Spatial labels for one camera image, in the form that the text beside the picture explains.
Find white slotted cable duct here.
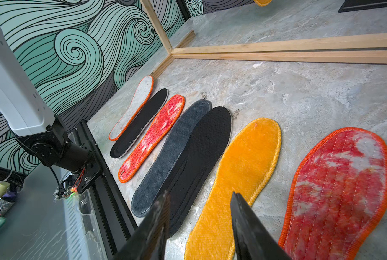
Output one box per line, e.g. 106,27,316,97
63,191,107,260

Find wooden clothes rack frame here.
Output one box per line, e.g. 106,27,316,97
141,1,387,78

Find black insole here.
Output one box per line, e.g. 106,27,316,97
110,88,168,159
159,106,232,238

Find orange yellow insole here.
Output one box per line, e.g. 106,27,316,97
184,118,282,260
254,0,273,7

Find red patterned insole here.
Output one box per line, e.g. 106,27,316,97
279,127,387,260
108,75,154,141
118,95,185,183

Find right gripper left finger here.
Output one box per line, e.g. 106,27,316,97
114,191,170,260

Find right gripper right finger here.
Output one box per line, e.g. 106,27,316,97
230,192,290,260

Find grey insole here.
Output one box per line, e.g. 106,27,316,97
131,99,212,218

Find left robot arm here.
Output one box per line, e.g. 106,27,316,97
0,27,91,172

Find red patterned insole front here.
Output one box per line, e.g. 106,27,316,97
108,75,154,141

